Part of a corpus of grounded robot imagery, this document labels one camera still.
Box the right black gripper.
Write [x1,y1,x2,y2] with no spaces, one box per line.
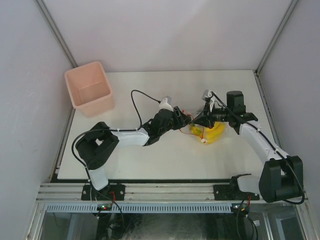
[191,102,232,130]

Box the clear zip top bag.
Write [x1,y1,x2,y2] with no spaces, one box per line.
[180,106,227,147]

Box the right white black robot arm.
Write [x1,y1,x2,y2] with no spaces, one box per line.
[192,90,306,205]

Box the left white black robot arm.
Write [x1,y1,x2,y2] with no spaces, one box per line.
[71,106,192,200]

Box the yellow fake banana bunch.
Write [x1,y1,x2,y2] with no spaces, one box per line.
[188,121,226,146]

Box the pink plastic bin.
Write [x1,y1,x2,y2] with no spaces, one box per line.
[64,61,115,118]

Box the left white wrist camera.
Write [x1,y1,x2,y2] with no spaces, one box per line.
[159,96,174,112]

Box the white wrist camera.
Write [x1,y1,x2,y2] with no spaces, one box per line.
[202,89,216,113]
[159,96,174,112]

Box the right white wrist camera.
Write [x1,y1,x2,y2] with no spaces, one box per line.
[202,89,216,113]

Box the left black camera cable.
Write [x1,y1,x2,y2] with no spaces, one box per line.
[71,89,163,186]

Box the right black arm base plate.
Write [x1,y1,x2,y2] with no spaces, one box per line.
[213,184,260,201]

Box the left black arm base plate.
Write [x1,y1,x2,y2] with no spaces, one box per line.
[81,184,126,201]

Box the grey slotted cable duct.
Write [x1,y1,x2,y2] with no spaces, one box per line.
[46,202,232,214]

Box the aluminium rail frame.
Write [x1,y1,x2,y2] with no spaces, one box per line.
[36,181,308,203]

